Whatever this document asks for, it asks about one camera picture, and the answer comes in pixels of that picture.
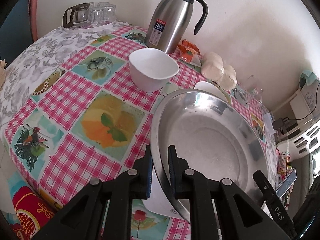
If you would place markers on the smartphone with lit screen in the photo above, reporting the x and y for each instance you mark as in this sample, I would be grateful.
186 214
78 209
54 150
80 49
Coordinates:
286 184

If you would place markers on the stainless steel thermos jug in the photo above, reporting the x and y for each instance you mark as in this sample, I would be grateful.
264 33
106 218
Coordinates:
169 23

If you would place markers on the checked picture tablecloth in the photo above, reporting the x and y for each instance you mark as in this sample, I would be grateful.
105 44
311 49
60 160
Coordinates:
70 112

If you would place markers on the white square floral plate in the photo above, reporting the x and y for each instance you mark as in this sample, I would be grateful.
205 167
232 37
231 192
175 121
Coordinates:
158 202

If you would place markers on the grey sofa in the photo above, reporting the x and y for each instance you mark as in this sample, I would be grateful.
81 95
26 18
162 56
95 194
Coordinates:
305 167

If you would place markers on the white power strip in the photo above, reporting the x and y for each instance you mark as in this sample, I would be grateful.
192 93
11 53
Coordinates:
268 127

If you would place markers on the upturned drinking glass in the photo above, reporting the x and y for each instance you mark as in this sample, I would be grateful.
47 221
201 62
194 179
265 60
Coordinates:
109 11
96 17

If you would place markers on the large stainless steel pan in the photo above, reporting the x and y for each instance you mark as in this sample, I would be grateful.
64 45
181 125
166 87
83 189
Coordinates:
212 136

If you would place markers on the white angular bowl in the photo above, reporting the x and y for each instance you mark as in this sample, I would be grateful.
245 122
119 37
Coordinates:
151 69

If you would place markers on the strawberry pattern bowl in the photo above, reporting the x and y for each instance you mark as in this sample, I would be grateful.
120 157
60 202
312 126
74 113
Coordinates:
212 89

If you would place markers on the orange snack packet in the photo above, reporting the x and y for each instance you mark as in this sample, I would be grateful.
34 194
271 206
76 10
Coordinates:
189 53

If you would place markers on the colourful candy tube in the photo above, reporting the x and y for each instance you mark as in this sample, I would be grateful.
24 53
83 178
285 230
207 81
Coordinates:
283 163

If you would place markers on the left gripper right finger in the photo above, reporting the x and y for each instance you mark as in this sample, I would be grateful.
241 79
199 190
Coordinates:
218 209

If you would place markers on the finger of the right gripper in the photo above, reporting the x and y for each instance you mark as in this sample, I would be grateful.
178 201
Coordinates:
275 206

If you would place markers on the crumpled beige cloth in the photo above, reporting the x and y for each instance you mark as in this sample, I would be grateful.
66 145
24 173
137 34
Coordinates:
3 64

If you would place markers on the clear glass mug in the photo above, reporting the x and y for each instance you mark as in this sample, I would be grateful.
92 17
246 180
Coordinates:
249 93

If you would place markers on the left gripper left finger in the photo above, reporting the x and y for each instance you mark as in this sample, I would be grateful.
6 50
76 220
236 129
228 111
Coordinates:
102 210

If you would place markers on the black power adapter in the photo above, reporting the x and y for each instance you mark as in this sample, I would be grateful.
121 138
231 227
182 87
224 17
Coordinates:
281 122

